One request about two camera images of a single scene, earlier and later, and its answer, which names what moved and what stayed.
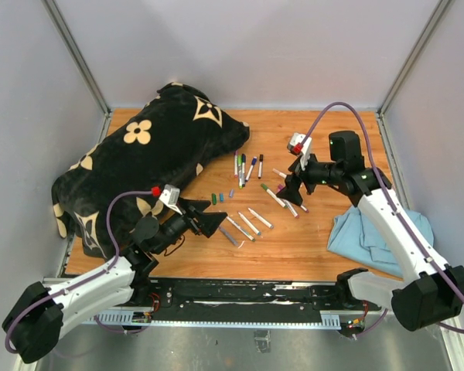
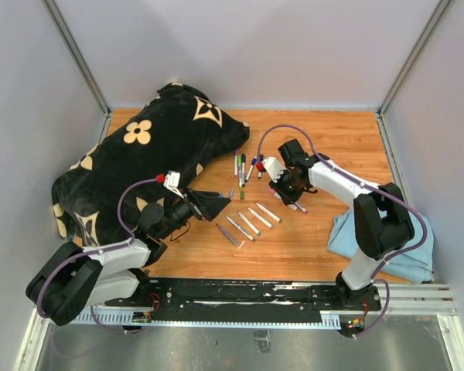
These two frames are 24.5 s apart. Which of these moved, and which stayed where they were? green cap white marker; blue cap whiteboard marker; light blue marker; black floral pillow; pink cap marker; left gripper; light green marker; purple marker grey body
Moved: green cap white marker; pink cap marker; left gripper
Stayed: purple marker grey body; blue cap whiteboard marker; light blue marker; light green marker; black floral pillow
